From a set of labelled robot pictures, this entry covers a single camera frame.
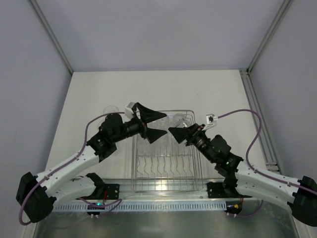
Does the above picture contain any controller board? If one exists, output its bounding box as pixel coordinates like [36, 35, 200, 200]
[87, 202, 105, 218]
[224, 201, 243, 217]

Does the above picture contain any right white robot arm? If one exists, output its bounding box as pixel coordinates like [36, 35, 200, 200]
[168, 124, 317, 227]

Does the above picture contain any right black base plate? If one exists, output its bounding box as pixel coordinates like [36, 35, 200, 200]
[206, 182, 251, 198]

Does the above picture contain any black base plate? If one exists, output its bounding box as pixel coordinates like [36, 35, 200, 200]
[97, 183, 120, 201]
[206, 182, 251, 198]

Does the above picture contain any slotted cable duct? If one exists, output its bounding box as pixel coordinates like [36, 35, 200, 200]
[53, 200, 226, 212]

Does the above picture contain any clear plastic cup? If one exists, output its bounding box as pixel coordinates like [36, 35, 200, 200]
[103, 105, 119, 116]
[172, 113, 192, 128]
[156, 116, 170, 131]
[114, 142, 121, 154]

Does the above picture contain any left controller board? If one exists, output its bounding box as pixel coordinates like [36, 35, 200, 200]
[87, 202, 105, 218]

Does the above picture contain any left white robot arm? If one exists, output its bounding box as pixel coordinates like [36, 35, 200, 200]
[16, 103, 167, 226]

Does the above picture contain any aluminium frame rail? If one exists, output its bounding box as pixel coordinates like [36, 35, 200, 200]
[52, 177, 295, 205]

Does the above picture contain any wire dish rack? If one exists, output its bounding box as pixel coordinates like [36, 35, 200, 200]
[132, 109, 206, 193]

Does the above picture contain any right controller board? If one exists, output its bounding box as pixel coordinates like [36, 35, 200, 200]
[224, 201, 243, 217]

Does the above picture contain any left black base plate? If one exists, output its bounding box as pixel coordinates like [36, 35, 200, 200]
[97, 183, 120, 201]

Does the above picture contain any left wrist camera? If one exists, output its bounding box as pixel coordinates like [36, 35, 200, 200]
[125, 102, 138, 119]

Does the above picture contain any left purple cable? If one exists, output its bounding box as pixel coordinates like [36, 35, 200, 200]
[19, 112, 127, 225]

